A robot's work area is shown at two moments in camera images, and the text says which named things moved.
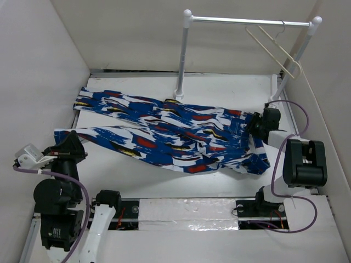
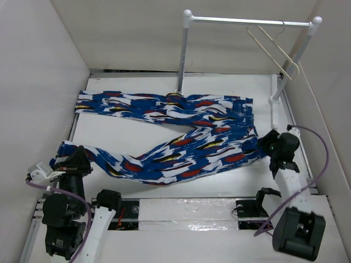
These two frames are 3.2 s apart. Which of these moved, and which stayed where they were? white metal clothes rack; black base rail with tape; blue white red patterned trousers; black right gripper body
Moved: blue white red patterned trousers; black right gripper body
Stayed: black base rail with tape; white metal clothes rack
